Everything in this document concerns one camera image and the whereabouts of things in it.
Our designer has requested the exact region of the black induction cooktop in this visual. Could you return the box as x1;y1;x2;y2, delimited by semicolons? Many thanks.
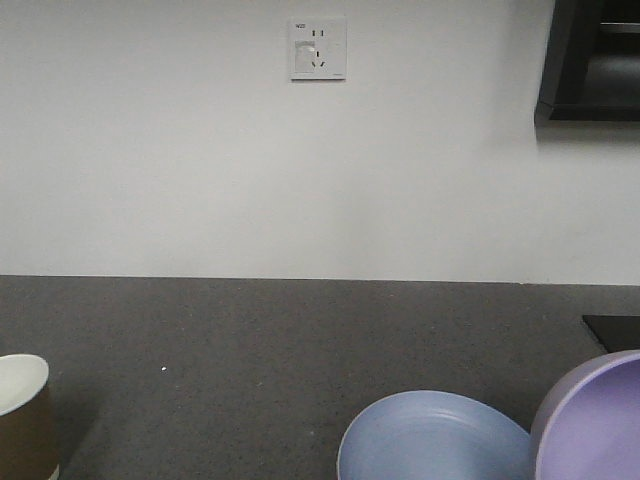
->
583;315;640;353

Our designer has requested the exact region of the white wall power socket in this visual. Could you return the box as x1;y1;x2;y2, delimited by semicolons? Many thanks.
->
287;16;347;81

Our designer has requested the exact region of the brown paper cup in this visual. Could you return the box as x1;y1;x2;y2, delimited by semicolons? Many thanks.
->
1;354;60;479

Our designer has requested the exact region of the light blue plastic plate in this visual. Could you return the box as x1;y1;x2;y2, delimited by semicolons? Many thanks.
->
336;390;532;479

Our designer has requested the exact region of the purple plastic bowl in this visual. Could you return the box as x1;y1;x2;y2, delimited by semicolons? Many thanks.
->
530;350;639;479

